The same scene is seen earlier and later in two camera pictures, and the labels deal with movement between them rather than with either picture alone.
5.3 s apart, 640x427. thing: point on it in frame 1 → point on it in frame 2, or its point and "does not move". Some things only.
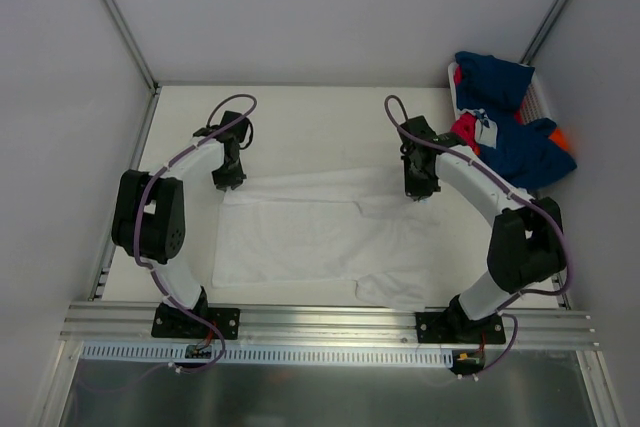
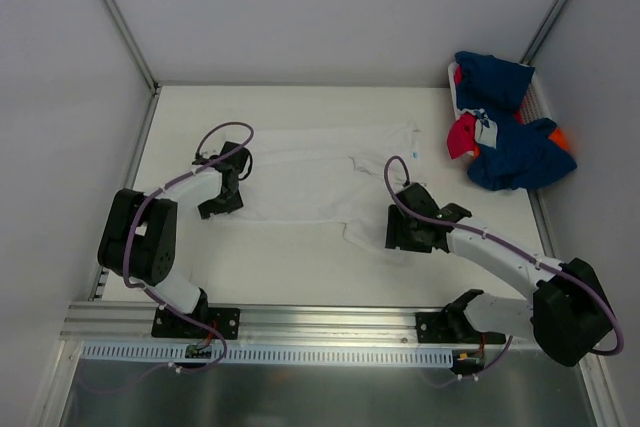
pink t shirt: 465,126 does not move
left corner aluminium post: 117,17 does not move
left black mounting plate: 172,322 does not move
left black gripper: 229,175 → 220,203
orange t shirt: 558,137 does not move
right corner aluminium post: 559,3 does not move
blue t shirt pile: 525,153 does not move
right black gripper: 418,183 → 396,231
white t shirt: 351,225 → 331,175
